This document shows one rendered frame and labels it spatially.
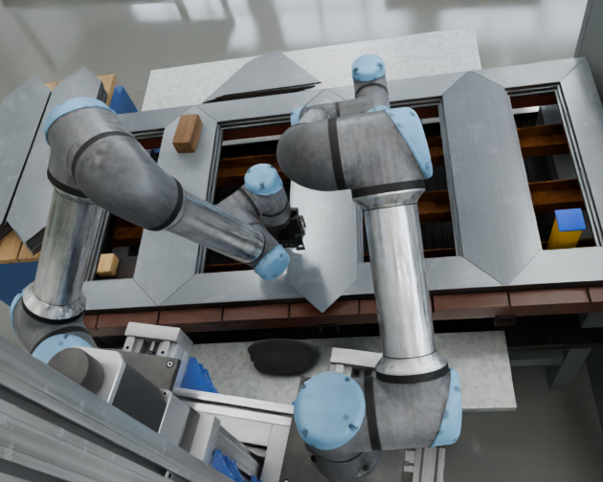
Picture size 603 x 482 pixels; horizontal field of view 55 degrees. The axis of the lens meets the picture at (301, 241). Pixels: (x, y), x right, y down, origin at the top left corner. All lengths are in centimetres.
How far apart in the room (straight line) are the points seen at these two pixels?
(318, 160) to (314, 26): 271
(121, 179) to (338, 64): 137
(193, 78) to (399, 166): 149
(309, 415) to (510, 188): 92
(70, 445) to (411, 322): 54
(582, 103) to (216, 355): 125
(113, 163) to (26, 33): 365
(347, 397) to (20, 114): 176
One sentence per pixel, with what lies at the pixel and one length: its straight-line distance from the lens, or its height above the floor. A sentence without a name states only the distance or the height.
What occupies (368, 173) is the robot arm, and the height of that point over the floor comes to 146.
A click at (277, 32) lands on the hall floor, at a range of 361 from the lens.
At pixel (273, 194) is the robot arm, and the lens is 127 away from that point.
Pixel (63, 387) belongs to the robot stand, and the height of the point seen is 173.
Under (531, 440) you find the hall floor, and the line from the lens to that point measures 225.
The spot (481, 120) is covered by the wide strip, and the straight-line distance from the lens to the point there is 179.
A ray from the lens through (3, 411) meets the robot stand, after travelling 49.
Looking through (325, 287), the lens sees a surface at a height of 85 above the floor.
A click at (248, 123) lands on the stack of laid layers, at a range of 193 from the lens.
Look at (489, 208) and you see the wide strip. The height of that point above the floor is 85.
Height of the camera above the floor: 216
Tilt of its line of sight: 56 degrees down
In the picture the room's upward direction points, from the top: 20 degrees counter-clockwise
